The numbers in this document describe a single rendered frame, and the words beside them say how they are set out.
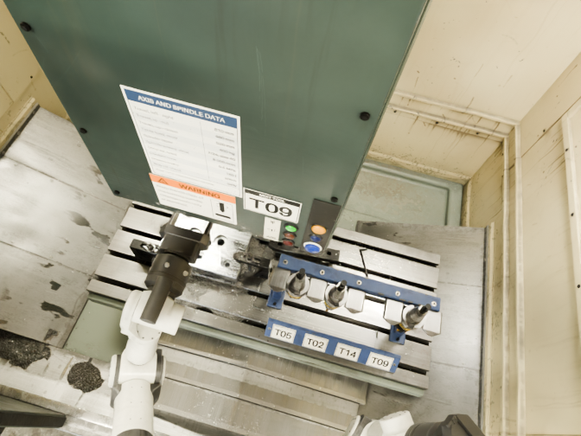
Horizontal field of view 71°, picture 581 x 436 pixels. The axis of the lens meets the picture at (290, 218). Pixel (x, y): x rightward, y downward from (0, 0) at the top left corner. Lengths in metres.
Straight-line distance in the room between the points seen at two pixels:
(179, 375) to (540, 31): 1.70
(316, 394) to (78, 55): 1.33
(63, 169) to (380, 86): 1.72
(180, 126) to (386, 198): 1.62
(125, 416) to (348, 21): 0.92
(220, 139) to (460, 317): 1.33
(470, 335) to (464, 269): 0.27
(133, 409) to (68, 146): 1.31
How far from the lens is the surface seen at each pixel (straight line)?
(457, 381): 1.66
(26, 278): 1.88
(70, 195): 1.98
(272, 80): 0.47
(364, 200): 2.07
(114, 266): 1.58
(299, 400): 1.58
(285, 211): 0.69
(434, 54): 1.72
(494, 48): 1.71
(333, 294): 1.12
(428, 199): 2.19
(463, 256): 1.83
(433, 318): 1.23
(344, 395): 1.61
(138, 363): 1.12
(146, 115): 0.61
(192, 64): 0.50
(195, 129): 0.59
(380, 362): 1.44
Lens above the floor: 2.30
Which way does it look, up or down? 62 degrees down
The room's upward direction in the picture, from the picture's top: 11 degrees clockwise
